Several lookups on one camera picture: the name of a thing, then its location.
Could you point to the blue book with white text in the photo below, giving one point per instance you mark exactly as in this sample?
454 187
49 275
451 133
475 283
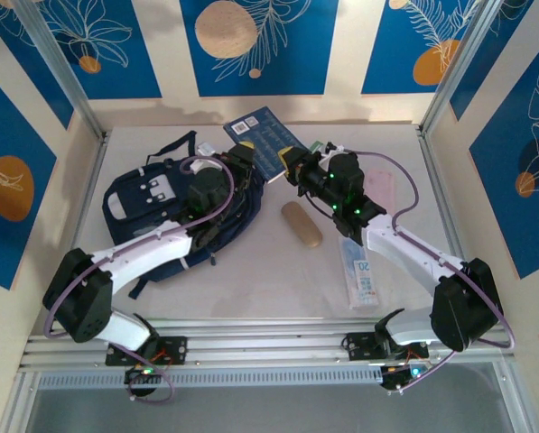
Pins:
264 135

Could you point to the green book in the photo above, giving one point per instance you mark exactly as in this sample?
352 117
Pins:
316 145

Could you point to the pink pencil case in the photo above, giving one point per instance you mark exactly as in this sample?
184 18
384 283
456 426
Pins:
382 189

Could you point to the beige glasses case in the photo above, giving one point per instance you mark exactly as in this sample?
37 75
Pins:
301 225

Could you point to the navy blue backpack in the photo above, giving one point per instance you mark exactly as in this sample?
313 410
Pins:
138 212

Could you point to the white blue pen pack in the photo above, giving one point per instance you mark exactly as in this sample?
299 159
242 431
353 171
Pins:
364 279

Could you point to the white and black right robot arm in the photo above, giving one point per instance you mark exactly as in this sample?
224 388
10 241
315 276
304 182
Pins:
413 257

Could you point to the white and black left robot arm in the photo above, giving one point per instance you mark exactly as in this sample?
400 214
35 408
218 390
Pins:
142 252

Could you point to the grey front panel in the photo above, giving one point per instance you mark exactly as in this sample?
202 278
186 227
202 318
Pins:
269 410

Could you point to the aluminium right side rail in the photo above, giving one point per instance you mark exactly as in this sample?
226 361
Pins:
437 180

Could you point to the aluminium rail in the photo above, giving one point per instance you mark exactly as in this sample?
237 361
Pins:
437 180
96 158

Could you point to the aluminium left side rail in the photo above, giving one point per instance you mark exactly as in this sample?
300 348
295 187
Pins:
96 158

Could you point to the aluminium front frame rails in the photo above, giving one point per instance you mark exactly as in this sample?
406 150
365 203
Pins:
260 343

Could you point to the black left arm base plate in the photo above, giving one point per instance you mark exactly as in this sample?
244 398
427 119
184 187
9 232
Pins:
174 349

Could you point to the aluminium right frame post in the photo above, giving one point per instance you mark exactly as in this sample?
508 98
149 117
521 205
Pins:
461 67

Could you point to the aluminium frame post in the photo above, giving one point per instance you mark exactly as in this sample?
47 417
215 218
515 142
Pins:
63 67
461 67

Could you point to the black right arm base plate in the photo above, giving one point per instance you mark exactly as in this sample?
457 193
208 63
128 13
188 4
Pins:
357 349

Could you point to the aluminium left frame post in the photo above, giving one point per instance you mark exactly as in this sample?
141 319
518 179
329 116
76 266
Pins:
63 67

